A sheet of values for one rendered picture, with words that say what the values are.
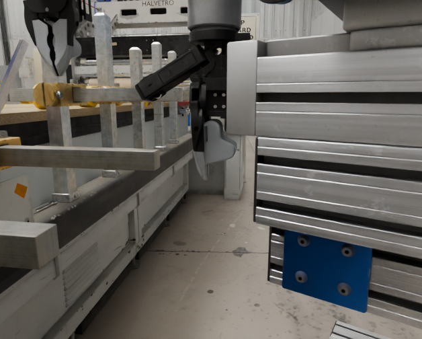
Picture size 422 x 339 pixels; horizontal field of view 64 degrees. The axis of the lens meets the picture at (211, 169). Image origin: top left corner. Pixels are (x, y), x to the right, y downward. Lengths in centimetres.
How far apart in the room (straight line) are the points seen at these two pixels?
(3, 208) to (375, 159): 58
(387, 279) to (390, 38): 22
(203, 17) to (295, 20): 932
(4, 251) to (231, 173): 282
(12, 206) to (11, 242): 36
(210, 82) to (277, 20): 926
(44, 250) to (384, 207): 29
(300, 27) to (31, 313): 919
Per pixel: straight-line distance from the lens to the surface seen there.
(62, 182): 85
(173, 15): 347
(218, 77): 49
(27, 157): 62
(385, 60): 30
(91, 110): 135
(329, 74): 31
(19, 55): 61
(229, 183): 311
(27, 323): 126
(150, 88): 50
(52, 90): 79
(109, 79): 104
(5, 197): 68
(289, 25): 971
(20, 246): 33
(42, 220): 76
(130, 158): 53
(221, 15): 48
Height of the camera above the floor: 94
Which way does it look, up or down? 12 degrees down
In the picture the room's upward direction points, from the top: straight up
